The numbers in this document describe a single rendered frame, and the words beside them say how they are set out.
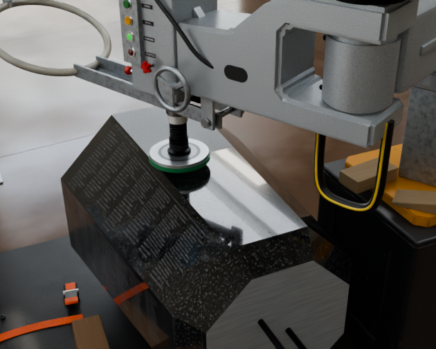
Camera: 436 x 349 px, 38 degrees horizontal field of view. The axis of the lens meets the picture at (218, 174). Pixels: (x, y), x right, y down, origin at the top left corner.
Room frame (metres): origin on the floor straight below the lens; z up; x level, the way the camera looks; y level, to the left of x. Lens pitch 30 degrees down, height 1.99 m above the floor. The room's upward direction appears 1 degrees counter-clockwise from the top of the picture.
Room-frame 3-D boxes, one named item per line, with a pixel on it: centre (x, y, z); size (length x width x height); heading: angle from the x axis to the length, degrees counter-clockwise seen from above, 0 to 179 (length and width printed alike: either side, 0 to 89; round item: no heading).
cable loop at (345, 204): (1.59, -0.38, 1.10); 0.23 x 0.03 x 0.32; 52
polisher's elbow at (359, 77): (1.60, -0.38, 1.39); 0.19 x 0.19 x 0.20
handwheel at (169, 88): (1.84, 0.12, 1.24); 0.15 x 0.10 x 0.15; 52
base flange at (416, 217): (2.08, -0.81, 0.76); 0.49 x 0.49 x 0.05; 23
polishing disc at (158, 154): (2.01, 0.14, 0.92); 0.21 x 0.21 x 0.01
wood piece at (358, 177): (2.03, -0.56, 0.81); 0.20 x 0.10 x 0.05; 121
